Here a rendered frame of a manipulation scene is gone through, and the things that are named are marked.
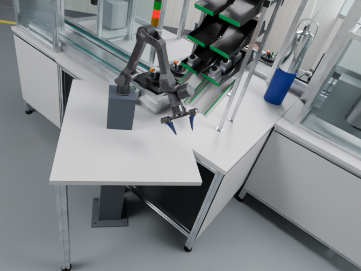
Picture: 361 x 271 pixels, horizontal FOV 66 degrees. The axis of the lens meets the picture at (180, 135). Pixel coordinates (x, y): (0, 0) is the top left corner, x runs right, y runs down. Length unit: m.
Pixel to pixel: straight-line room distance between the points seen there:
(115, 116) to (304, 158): 1.34
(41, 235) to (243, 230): 1.50
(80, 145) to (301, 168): 1.52
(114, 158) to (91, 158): 0.11
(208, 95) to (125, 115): 0.50
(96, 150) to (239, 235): 1.41
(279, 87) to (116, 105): 1.31
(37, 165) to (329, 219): 2.33
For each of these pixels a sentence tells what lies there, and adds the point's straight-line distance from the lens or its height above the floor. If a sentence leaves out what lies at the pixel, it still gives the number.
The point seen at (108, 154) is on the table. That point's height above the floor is 0.86.
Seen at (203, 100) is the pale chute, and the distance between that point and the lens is 1.67.
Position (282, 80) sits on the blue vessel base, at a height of 1.07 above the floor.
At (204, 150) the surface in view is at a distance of 1.59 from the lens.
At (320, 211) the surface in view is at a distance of 2.37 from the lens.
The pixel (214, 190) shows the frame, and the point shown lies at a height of 0.68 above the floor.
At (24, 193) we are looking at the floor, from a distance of 2.44.
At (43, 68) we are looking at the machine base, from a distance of 2.57.
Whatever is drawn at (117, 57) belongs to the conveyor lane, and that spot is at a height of 0.91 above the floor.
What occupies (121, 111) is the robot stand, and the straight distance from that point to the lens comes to 1.52.
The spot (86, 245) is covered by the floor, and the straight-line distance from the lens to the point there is 2.13.
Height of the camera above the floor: 1.84
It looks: 37 degrees down
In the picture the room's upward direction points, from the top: 16 degrees clockwise
